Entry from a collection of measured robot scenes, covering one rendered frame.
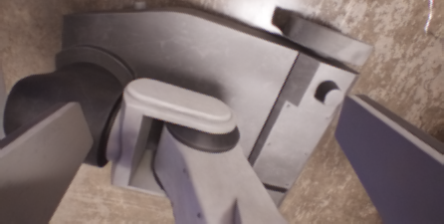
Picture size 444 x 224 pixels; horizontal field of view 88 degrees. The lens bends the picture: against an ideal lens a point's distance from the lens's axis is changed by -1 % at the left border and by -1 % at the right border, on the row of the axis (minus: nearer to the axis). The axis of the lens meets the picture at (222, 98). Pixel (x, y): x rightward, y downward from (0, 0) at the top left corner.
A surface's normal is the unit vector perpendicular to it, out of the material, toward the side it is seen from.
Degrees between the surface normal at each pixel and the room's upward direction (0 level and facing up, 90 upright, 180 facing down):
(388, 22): 0
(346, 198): 0
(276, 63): 0
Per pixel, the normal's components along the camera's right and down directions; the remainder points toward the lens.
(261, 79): 0.00, 0.42
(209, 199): 0.32, -0.86
